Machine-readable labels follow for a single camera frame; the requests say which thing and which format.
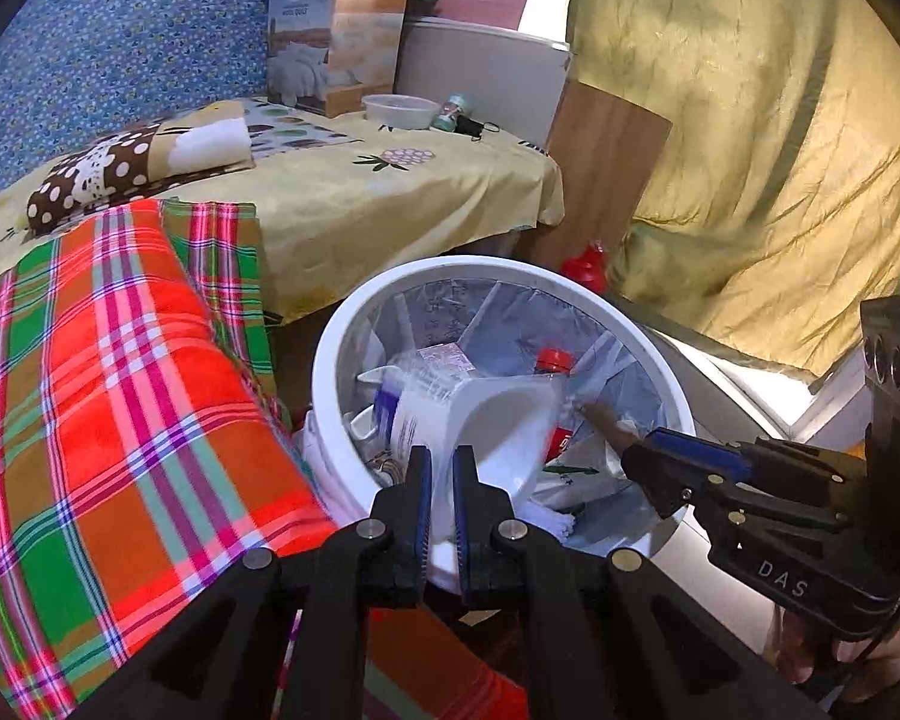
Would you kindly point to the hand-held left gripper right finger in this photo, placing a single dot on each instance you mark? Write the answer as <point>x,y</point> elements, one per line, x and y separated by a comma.
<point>459,517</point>

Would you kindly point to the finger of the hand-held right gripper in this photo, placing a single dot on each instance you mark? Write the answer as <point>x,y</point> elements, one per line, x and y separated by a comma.
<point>697,448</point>
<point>660,476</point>

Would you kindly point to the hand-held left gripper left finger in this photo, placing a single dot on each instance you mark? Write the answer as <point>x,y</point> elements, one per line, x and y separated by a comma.
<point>424,517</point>

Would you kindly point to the clear tape roll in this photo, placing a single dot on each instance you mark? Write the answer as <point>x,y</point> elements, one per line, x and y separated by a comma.
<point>390,469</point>

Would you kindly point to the brown snack wrapper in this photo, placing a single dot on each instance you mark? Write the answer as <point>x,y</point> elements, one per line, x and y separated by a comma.
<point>607,424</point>

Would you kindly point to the short sleeve of white cups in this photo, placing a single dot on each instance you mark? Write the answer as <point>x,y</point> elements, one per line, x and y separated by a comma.
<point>551,523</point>

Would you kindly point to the white paper cup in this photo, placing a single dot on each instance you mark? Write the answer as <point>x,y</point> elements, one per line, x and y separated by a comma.
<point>510,420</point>

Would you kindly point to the clear bottle with red cap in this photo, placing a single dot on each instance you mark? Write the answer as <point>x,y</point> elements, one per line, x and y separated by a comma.
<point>553,360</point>

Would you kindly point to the white round bin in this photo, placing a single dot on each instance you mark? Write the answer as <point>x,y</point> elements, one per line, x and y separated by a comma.
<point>330,367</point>

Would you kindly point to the translucent bin liner bag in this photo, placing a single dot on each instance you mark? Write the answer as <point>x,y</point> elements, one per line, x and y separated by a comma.
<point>450,307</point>

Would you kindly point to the red plastic container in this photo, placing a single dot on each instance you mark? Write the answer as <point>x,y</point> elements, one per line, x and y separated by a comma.
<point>586,266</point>

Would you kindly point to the wooden board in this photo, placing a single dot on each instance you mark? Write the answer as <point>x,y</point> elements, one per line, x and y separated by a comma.
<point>600,157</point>

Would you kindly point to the yellow printed bed sheet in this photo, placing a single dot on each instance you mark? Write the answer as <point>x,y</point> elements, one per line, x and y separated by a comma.
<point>420,195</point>

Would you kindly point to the yellow-green curtain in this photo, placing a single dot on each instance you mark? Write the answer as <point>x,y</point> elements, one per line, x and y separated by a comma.
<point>757,127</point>

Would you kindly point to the red green plaid blanket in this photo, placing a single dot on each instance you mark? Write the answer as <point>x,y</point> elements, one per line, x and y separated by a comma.
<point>120,390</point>

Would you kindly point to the small black object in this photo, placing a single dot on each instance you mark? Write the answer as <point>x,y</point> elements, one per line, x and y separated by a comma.
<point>480,127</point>

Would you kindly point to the small green bottle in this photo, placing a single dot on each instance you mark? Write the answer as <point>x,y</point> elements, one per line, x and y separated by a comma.
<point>450,112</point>

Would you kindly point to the white cabinet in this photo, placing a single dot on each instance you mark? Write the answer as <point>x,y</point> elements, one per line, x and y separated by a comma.
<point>487,67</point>

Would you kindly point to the brown polka dot pillow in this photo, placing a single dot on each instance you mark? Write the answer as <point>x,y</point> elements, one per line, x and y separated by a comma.
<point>97,172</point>

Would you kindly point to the printed cardboard quilt box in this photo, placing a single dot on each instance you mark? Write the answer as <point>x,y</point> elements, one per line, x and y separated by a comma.
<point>360,45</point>

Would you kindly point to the blue floral headboard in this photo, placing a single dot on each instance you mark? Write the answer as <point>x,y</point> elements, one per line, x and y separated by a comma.
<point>120,37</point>

